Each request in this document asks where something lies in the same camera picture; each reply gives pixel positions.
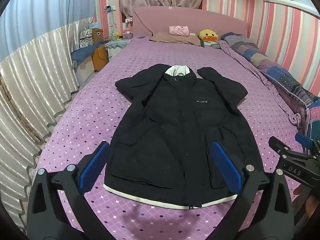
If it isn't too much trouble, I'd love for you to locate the sheer pale blue curtain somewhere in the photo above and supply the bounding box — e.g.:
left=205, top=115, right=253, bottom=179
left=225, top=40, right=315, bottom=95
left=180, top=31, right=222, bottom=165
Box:
left=0, top=0, right=101, bottom=62

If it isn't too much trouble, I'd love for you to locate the black jacket with white lining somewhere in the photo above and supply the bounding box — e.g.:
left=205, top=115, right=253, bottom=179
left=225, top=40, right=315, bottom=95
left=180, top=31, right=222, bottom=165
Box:
left=103, top=64, right=263, bottom=209

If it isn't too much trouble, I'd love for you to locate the purple diamond-pattern bed blanket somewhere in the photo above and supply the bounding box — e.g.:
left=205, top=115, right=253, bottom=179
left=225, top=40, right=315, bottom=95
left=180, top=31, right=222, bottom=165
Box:
left=32, top=36, right=309, bottom=240

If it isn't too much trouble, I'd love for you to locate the pink plush pillow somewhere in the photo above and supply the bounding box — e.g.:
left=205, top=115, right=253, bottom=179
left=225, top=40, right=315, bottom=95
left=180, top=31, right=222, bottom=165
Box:
left=168, top=26, right=191, bottom=37

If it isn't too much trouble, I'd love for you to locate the yellow duck plush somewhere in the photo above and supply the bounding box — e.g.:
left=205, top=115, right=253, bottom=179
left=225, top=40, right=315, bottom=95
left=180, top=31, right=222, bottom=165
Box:
left=198, top=29, right=220, bottom=42

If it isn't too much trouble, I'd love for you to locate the patchwork quilt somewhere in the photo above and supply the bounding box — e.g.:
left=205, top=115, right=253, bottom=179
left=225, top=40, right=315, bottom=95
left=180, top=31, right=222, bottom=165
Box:
left=220, top=32, right=320, bottom=142

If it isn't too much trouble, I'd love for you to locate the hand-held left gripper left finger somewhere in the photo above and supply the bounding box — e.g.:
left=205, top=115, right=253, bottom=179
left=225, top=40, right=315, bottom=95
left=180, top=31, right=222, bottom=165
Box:
left=27, top=141, right=110, bottom=240

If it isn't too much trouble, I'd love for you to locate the white drawer cabinet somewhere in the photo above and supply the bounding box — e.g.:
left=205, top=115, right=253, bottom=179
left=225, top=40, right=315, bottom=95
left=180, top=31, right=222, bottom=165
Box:
left=74, top=55, right=96, bottom=82

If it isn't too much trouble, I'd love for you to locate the patterned storage box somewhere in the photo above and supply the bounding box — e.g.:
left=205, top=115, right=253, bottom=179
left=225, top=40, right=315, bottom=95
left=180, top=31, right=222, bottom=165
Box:
left=79, top=29, right=94, bottom=48

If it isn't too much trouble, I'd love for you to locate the nightstand with light cloth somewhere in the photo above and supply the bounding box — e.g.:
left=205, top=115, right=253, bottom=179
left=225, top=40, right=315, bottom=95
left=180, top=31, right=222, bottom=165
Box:
left=104, top=39, right=131, bottom=56

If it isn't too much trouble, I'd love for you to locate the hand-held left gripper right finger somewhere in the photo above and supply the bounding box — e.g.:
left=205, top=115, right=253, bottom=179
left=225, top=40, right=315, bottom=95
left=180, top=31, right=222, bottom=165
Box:
left=211, top=141, right=296, bottom=240

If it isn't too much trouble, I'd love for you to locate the brown pillow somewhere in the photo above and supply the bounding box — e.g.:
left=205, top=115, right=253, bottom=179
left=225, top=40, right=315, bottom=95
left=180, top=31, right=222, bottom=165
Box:
left=149, top=32, right=203, bottom=46

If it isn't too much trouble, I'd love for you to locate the pink headboard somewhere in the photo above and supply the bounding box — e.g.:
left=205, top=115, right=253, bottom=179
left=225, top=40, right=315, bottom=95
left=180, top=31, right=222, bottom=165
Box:
left=132, top=6, right=248, bottom=39

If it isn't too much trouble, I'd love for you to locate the white pleated curtain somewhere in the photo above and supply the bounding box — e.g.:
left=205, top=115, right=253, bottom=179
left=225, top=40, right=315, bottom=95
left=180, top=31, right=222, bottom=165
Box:
left=0, top=17, right=97, bottom=230

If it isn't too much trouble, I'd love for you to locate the person's right hand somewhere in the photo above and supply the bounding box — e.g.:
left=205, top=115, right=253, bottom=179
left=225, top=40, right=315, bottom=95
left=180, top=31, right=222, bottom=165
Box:
left=294, top=185, right=320, bottom=217

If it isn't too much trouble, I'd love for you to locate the blue cloth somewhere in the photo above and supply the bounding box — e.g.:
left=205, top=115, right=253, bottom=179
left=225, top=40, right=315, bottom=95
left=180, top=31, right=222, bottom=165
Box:
left=71, top=42, right=106, bottom=66

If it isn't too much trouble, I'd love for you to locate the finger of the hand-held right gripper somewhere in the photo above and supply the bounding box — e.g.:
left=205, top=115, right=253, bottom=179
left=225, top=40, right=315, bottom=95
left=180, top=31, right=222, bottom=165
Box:
left=268, top=136, right=293, bottom=161
left=294, top=132, right=320, bottom=157

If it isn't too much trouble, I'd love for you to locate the brown storage box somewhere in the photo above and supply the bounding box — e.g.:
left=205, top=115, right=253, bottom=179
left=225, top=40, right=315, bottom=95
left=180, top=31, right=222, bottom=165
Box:
left=92, top=28, right=104, bottom=43

